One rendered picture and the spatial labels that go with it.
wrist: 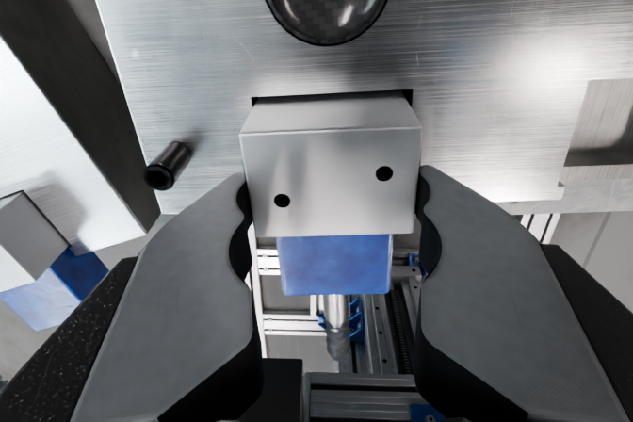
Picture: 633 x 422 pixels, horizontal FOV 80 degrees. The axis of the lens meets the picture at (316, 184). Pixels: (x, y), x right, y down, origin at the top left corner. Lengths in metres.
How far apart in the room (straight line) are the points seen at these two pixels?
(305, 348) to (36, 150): 1.20
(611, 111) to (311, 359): 1.27
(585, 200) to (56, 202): 0.31
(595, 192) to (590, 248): 1.27
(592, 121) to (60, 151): 0.23
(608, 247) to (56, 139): 1.56
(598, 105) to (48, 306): 0.28
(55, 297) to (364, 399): 0.42
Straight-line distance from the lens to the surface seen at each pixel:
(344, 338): 0.19
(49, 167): 0.22
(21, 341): 2.10
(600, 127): 0.20
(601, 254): 1.62
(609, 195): 0.31
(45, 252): 0.24
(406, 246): 1.06
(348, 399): 0.58
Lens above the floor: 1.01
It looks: 60 degrees down
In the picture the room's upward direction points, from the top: 177 degrees counter-clockwise
